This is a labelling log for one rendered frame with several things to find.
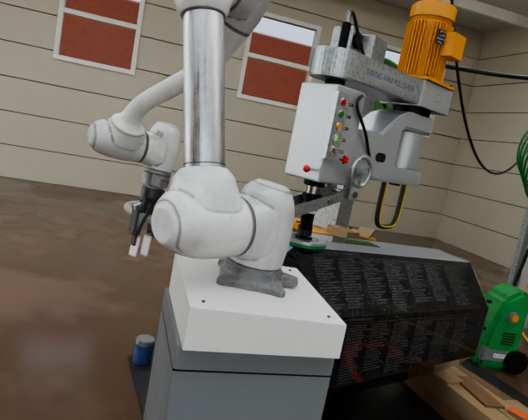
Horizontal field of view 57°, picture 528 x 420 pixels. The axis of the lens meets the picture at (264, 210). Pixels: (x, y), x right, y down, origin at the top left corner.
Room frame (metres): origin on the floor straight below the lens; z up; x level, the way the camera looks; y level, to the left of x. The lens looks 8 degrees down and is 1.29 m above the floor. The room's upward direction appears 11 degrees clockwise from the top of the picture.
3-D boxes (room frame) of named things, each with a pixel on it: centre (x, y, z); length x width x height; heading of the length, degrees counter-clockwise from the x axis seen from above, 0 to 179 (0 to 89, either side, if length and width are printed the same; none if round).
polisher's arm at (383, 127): (2.48, -0.50, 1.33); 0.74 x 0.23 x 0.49; 134
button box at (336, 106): (2.09, -0.23, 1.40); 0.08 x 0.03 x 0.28; 134
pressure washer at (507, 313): (3.41, -1.83, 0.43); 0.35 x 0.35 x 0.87; 9
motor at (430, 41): (2.67, -0.69, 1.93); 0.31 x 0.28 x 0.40; 44
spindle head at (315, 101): (2.28, -0.26, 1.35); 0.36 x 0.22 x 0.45; 134
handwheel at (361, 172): (2.22, -0.37, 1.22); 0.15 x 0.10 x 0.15; 134
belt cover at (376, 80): (2.46, -0.46, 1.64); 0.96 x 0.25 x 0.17; 134
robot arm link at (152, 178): (1.58, 0.37, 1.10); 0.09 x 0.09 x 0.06
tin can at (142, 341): (2.43, 0.49, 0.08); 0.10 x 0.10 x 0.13
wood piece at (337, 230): (3.04, -0.52, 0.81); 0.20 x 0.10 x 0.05; 32
